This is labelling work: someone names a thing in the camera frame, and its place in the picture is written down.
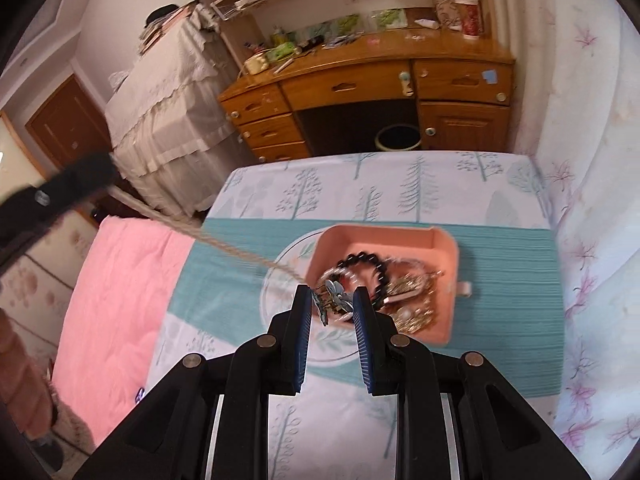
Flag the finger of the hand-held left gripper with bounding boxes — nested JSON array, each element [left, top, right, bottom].
[[0, 152, 120, 273]]

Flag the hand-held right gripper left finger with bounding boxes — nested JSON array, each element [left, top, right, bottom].
[[75, 284, 313, 480]]

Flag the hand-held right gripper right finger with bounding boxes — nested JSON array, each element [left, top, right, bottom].
[[352, 286, 591, 480]]

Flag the gold pearl hair comb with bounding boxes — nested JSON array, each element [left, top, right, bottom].
[[384, 259, 447, 337]]

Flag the black bead bracelet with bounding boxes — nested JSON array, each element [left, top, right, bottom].
[[334, 252, 391, 311]]

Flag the pink storage box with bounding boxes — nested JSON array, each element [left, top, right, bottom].
[[302, 225, 461, 347]]

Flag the beige cord flower pendant necklace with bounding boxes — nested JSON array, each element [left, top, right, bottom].
[[111, 185, 357, 329]]

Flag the person's left forearm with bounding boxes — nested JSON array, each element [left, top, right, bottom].
[[0, 307, 57, 442]]

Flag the brown wooden door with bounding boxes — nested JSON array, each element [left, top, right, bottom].
[[24, 74, 115, 172]]

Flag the white lace cloth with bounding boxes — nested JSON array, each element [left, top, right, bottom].
[[104, 6, 242, 217]]

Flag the pink blanket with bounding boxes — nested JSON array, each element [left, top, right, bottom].
[[50, 216, 197, 457]]

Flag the tree print tablecloth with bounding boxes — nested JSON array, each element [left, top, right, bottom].
[[155, 152, 567, 480]]

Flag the black bag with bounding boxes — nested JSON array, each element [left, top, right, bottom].
[[144, 3, 189, 27]]

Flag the dark waste bin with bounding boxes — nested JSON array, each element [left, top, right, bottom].
[[374, 124, 423, 153]]

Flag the white power strip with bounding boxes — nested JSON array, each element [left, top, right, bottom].
[[244, 53, 272, 76]]

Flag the wooden desk with drawers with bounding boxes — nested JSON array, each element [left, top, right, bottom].
[[217, 35, 517, 164]]

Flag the white floral curtain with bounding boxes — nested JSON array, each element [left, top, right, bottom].
[[477, 0, 640, 466]]

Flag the red patterned cup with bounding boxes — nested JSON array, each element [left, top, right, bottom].
[[456, 0, 484, 39]]

